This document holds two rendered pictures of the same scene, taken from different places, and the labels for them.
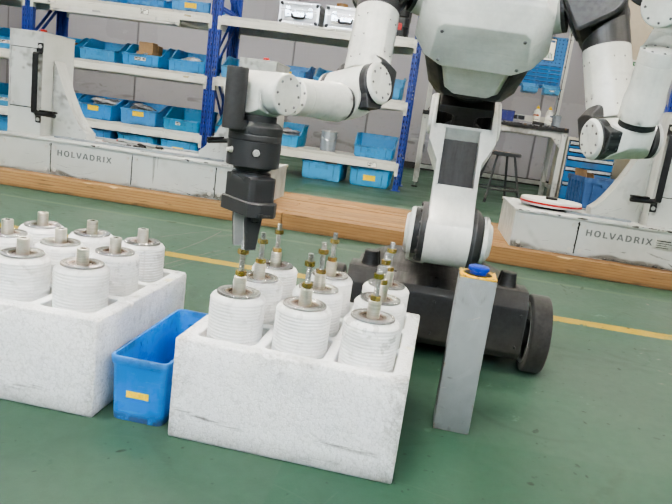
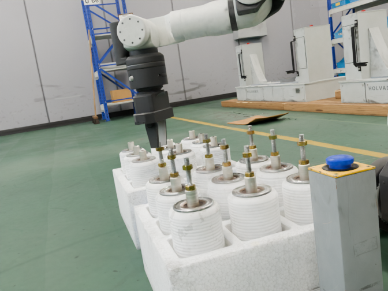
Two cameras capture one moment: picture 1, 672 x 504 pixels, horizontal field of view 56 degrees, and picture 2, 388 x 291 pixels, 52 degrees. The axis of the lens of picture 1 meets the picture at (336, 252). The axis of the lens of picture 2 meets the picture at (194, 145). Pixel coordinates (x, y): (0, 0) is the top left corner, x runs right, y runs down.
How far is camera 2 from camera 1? 104 cm
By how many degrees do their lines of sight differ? 64
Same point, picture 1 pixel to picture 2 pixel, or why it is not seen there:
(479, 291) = (324, 188)
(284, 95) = (127, 32)
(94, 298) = (141, 179)
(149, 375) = not seen: hidden behind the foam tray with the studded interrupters
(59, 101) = (373, 53)
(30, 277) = not seen: hidden behind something
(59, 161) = (370, 93)
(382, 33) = not seen: outside the picture
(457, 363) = (326, 274)
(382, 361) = (183, 246)
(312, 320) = (161, 202)
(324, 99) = (191, 20)
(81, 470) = (87, 274)
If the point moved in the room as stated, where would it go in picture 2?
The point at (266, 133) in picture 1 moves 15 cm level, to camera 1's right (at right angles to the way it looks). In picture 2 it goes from (132, 62) to (156, 55)
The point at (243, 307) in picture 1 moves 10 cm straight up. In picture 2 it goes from (150, 189) to (143, 147)
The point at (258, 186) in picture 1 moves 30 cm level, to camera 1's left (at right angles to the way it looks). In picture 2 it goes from (137, 101) to (106, 102)
